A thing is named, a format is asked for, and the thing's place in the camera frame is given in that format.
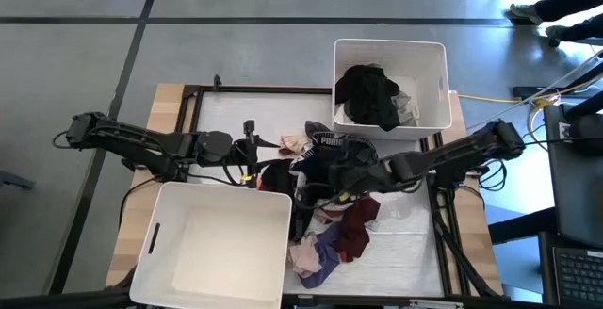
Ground large black garment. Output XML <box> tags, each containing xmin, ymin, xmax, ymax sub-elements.
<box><xmin>334</xmin><ymin>63</ymin><xmax>402</xmax><ymax>133</ymax></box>

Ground black floor stand foot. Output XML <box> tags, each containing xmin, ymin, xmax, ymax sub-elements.
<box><xmin>0</xmin><ymin>170</ymin><xmax>37</xmax><ymax>191</ymax></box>

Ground light grey garment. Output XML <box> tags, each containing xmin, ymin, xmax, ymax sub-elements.
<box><xmin>392</xmin><ymin>90</ymin><xmax>421</xmax><ymax>128</ymax></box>

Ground person's shoe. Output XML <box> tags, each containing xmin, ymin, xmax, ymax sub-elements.
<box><xmin>508</xmin><ymin>3</ymin><xmax>544</xmax><ymax>25</ymax></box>
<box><xmin>545</xmin><ymin>24</ymin><xmax>572</xmax><ymax>49</ymax></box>

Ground white woven-texture plastic basket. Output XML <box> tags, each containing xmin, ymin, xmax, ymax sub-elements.
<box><xmin>128</xmin><ymin>181</ymin><xmax>293</xmax><ymax>309</ymax></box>
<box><xmin>332</xmin><ymin>38</ymin><xmax>453</xmax><ymax>141</ymax></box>

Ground black desk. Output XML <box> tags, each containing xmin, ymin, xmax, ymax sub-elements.
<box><xmin>487</xmin><ymin>104</ymin><xmax>603</xmax><ymax>249</ymax></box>

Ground black metal table frame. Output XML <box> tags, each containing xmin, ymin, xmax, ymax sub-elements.
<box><xmin>170</xmin><ymin>73</ymin><xmax>504</xmax><ymax>301</ymax></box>

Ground black rig frame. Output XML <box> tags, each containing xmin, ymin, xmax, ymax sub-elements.
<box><xmin>0</xmin><ymin>289</ymin><xmax>603</xmax><ymax>309</ymax></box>

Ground white table mat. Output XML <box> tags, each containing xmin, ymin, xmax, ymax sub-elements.
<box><xmin>187</xmin><ymin>90</ymin><xmax>447</xmax><ymax>297</ymax></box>

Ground dark grey garment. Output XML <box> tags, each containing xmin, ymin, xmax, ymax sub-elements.
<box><xmin>303</xmin><ymin>120</ymin><xmax>334</xmax><ymax>140</ymax></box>

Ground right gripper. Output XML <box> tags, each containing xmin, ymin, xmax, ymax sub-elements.
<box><xmin>328</xmin><ymin>146</ymin><xmax>406</xmax><ymax>195</ymax></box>

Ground salmon pink garment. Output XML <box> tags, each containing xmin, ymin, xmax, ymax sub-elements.
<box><xmin>310</xmin><ymin>204</ymin><xmax>350</xmax><ymax>226</ymax></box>

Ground yellow floor cable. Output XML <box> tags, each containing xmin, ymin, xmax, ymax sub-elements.
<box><xmin>455</xmin><ymin>76</ymin><xmax>603</xmax><ymax>107</ymax></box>

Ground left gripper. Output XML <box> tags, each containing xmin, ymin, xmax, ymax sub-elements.
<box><xmin>233</xmin><ymin>119</ymin><xmax>283</xmax><ymax>190</ymax></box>

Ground black Puma waistband shorts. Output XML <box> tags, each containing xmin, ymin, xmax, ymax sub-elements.
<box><xmin>289</xmin><ymin>131</ymin><xmax>381</xmax><ymax>197</ymax></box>

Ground cream red-striped cloth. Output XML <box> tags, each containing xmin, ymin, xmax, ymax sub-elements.
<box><xmin>278</xmin><ymin>134</ymin><xmax>312</xmax><ymax>156</ymax></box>

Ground black laptop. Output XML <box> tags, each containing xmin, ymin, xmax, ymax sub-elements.
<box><xmin>538</xmin><ymin>231</ymin><xmax>603</xmax><ymax>308</ymax></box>

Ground purple sock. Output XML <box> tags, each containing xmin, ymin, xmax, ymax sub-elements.
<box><xmin>301</xmin><ymin>223</ymin><xmax>343</xmax><ymax>290</ymax></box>

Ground person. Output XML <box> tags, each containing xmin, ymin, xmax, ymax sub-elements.
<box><xmin>534</xmin><ymin>0</ymin><xmax>603</xmax><ymax>41</ymax></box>

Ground black cable bundle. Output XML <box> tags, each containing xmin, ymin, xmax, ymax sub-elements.
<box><xmin>476</xmin><ymin>157</ymin><xmax>509</xmax><ymax>193</ymax></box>

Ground white floor cable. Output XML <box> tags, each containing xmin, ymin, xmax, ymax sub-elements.
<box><xmin>464</xmin><ymin>47</ymin><xmax>603</xmax><ymax>131</ymax></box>

